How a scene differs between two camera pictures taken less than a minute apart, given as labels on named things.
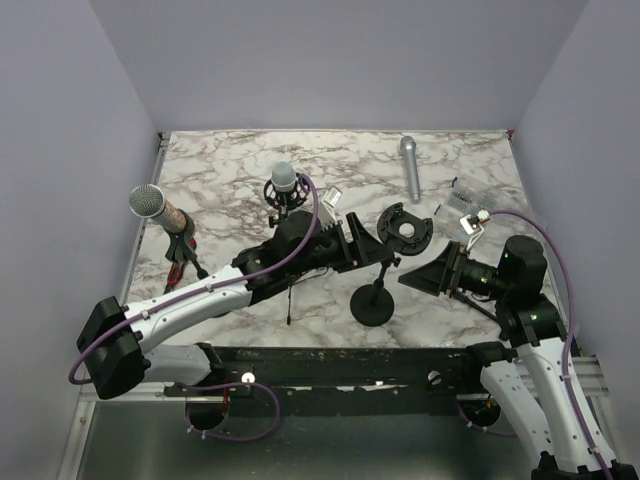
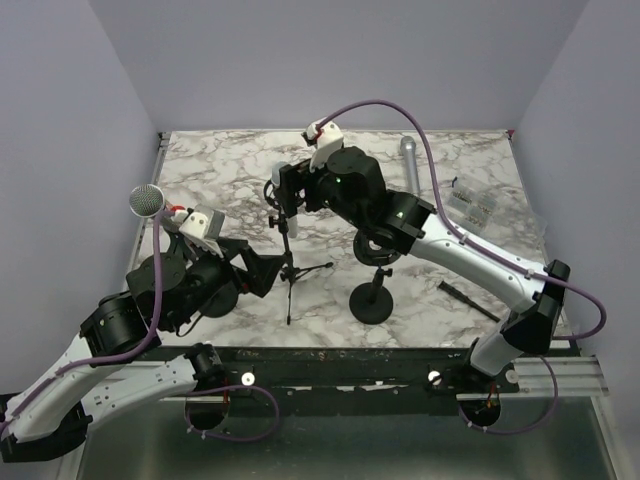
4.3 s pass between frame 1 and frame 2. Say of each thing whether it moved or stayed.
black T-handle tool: stayed
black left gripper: moved
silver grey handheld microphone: stayed
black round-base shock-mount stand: stayed
